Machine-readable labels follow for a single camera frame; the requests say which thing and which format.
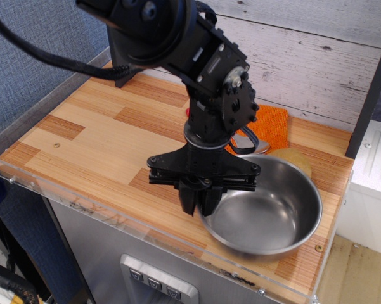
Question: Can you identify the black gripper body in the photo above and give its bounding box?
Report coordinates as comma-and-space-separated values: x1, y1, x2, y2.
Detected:
147, 123, 261, 191

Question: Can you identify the dark left shelf post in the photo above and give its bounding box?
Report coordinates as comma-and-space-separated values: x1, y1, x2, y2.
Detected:
107, 25, 138, 88

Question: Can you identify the white appliance at right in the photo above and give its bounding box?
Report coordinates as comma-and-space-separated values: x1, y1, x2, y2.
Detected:
336, 120, 381, 253

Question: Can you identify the stainless steel bowl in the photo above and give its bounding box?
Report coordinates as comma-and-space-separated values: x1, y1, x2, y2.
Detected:
201, 154, 323, 261

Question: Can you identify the dark shelf post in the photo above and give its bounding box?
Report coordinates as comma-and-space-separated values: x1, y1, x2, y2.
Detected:
345, 57, 381, 159
107, 25, 138, 88

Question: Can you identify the red handled metal spoon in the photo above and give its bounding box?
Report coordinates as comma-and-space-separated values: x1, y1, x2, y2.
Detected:
184, 103, 269, 155

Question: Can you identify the plastic toy chicken drumstick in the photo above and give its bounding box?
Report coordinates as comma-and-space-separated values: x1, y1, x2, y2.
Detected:
268, 148, 312, 177

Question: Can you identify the dark right shelf post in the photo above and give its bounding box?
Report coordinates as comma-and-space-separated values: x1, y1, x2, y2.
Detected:
345, 57, 381, 159

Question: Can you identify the orange folded cloth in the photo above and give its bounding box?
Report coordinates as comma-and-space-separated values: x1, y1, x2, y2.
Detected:
224, 104, 289, 155

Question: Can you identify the black braided cable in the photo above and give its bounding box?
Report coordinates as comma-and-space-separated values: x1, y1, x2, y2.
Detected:
0, 4, 143, 80

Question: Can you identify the silver button control panel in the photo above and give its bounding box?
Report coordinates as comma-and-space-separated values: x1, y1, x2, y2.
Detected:
120, 254, 200, 303

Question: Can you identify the stainless steel cabinet front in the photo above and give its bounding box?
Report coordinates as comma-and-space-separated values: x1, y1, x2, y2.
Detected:
49, 200, 272, 303

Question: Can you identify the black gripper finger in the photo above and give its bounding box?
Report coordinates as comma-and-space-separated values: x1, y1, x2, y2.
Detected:
178, 182, 198, 216
199, 186, 223, 216

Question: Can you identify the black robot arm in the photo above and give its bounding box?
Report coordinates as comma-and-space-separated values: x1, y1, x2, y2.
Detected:
77, 1, 261, 216

